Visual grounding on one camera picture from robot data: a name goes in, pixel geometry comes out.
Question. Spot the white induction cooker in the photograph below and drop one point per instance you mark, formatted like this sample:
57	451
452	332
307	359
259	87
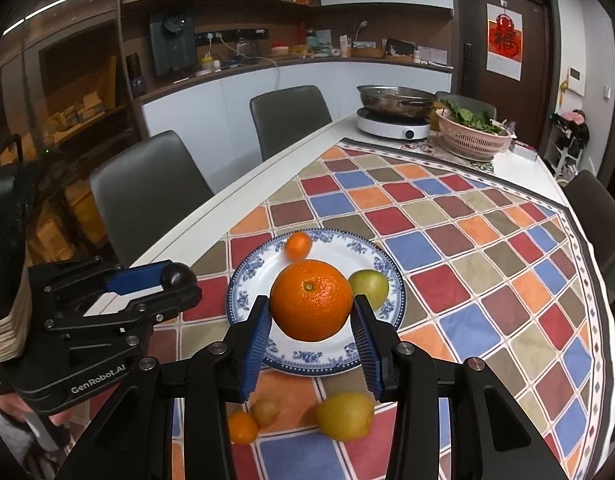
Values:
391	127

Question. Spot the green apple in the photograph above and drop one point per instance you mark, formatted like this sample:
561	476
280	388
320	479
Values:
372	284

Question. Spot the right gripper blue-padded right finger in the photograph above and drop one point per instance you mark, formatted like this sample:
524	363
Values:
397	370

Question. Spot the near grey dining chair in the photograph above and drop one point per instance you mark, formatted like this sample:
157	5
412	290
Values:
145	191

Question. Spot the far grey dining chair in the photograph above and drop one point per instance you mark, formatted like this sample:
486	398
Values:
284	117

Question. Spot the red fu door poster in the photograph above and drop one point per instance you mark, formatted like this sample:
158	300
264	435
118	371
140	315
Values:
504	41

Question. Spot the steel wok pan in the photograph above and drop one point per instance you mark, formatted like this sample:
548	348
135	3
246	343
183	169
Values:
397	101

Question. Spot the small white box on table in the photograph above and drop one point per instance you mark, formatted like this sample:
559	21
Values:
524	150

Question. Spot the yellow pear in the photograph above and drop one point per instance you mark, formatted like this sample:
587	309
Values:
346	416

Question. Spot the large orange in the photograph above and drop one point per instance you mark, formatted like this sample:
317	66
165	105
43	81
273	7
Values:
310	300

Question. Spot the grey dining chair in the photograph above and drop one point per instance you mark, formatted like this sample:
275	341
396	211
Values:
284	117
145	191

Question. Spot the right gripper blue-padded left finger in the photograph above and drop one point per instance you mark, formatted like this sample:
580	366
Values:
231	366

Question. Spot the small mandarin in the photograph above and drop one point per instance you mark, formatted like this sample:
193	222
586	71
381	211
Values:
243	428
298	246

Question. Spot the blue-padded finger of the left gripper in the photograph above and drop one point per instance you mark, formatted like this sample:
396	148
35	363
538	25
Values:
152	304
80	280

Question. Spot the blue white patterned plate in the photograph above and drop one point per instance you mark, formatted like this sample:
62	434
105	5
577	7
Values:
348	253

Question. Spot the pink basket with greens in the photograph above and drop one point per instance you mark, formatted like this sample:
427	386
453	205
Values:
470	131

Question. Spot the right side grey chair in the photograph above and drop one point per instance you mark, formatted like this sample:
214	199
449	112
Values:
595	209

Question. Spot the dark brown door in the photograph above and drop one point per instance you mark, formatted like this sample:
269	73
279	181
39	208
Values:
527	103

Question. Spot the colourful checkered tablecloth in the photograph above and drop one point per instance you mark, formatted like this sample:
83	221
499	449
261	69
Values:
476	268

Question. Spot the brown kiwi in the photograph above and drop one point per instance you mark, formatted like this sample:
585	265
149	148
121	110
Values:
266	411

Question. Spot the black wall coffee machine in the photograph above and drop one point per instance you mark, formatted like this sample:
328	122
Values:
173	42

